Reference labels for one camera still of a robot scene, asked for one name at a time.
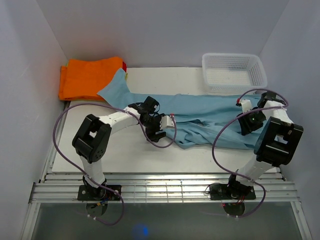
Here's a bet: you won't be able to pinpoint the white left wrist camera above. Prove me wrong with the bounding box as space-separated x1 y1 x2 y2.
160 115 176 130

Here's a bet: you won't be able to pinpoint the white perforated plastic basket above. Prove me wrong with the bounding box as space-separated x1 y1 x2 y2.
202 53 268 94

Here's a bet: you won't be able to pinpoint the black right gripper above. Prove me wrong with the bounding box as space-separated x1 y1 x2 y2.
236 108 267 136

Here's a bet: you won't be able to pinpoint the light blue trousers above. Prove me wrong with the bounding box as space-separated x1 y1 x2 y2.
97 68 262 150

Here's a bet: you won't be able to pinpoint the folded red trousers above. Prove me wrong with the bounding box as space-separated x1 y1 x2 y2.
122 62 127 72

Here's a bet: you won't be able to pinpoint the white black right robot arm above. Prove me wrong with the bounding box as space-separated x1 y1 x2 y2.
225 91 304 199

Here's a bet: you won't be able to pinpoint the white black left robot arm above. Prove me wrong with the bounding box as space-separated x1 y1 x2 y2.
72 96 174 200

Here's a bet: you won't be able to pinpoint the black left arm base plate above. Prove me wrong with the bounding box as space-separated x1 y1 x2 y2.
77 185 122 202

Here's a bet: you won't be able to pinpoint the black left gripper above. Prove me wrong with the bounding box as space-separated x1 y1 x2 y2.
141 113 166 143

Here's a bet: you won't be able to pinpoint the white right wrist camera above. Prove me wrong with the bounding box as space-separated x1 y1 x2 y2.
236 98 253 113

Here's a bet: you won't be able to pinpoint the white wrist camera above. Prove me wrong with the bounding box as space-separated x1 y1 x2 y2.
236 98 253 113
160 115 176 130

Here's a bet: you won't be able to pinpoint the folded orange trousers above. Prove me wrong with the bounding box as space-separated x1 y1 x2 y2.
58 56 124 102

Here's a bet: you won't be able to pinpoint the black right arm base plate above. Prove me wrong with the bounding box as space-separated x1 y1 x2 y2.
208 183 256 201

